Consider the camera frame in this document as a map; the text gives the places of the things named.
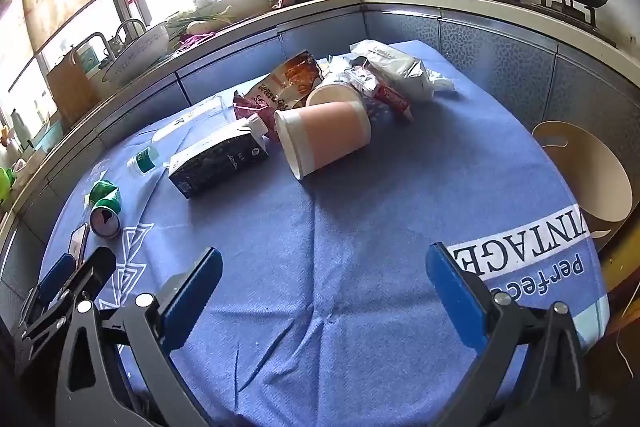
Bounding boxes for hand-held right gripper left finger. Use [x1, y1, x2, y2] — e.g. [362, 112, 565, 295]
[55, 247, 224, 427]

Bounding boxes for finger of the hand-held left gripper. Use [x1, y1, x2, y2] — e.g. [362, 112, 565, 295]
[12, 253, 77, 339]
[15, 247, 117, 358]

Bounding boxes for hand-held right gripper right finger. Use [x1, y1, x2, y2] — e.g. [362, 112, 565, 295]
[425, 243, 596, 427]

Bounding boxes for small shiny packet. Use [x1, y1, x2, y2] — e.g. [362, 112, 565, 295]
[70, 223, 91, 269]

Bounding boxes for crushed green can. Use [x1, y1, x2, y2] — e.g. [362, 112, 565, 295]
[89, 179, 122, 239]

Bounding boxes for clear plastic bottle green label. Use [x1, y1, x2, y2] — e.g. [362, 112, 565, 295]
[126, 127, 191, 178]

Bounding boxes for black drink carton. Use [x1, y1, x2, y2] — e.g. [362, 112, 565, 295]
[167, 116, 271, 199]

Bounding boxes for red snack bag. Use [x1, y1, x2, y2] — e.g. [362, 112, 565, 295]
[232, 89, 281, 142]

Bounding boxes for pink paper cup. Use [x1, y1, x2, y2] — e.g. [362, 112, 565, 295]
[274, 101, 372, 182]

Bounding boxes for red white wrapper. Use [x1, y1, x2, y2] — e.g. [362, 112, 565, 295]
[372, 83, 415, 122]

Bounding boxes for white tissue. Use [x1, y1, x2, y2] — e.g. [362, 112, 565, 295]
[427, 72, 458, 94]

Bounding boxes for silver foil wrapper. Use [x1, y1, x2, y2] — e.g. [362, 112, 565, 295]
[347, 64, 381, 96]

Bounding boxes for white paper cup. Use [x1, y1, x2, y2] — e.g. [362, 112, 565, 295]
[305, 79, 363, 108]

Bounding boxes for silver white bag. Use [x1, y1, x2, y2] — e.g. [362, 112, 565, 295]
[350, 39, 436, 102]

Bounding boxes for brown snack bag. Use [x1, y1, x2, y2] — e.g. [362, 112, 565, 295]
[250, 51, 323, 108]

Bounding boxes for blue printed tablecloth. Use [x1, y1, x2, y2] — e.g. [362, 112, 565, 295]
[37, 39, 613, 427]

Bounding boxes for brown cutting board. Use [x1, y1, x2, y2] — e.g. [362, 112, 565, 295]
[47, 52, 101, 128]

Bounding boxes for white basin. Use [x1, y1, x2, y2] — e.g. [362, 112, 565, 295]
[102, 23, 171, 84]

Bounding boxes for metal faucet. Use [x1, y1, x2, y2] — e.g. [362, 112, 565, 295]
[116, 19, 147, 40]

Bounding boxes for purple vegetable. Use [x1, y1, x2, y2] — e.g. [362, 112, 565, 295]
[177, 32, 217, 51]

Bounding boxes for green onions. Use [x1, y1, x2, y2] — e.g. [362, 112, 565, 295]
[167, 6, 233, 32]

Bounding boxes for white cable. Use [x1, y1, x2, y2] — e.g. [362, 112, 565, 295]
[616, 282, 640, 375]

